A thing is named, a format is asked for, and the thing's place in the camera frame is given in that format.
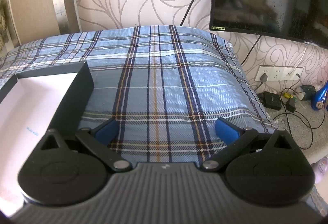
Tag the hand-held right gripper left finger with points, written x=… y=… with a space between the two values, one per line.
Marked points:
x=107 y=132

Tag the grey power plug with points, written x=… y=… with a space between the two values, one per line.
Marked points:
x=262 y=77

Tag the white wall socket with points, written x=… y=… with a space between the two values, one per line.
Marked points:
x=278 y=72

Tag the pink printed packet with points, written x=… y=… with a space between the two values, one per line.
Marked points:
x=320 y=167

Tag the blue plastic bottle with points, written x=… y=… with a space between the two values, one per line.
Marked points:
x=320 y=97

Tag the small black power adapter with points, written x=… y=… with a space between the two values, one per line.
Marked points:
x=291 y=105

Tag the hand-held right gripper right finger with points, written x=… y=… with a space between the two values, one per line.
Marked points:
x=226 y=131

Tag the grey tray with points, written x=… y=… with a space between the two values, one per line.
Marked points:
x=38 y=95

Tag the blue plaid cloth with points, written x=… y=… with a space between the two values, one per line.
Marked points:
x=158 y=72

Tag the dark teal object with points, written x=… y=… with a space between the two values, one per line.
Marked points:
x=307 y=92

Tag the yellow connector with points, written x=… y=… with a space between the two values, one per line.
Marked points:
x=288 y=95

